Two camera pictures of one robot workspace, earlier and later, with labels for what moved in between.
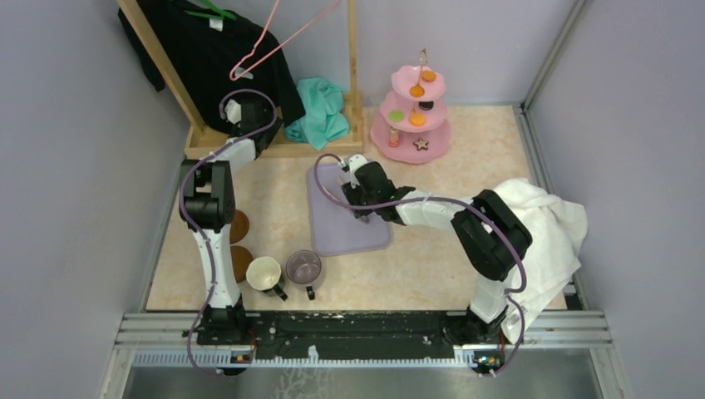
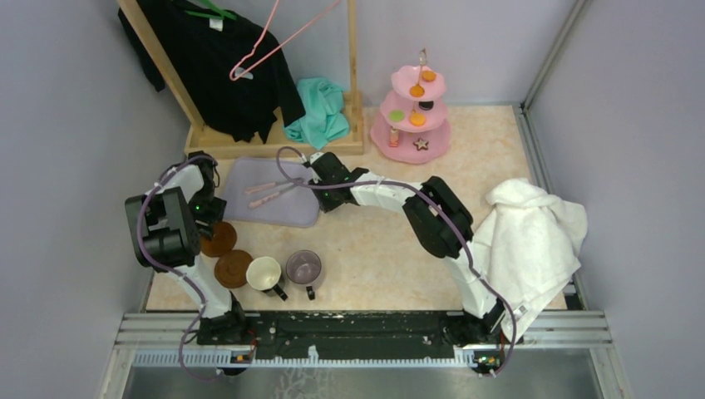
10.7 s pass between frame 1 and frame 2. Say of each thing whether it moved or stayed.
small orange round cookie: stayed
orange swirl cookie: stayed
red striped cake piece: stayed
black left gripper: moved
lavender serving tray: moved
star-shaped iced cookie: stayed
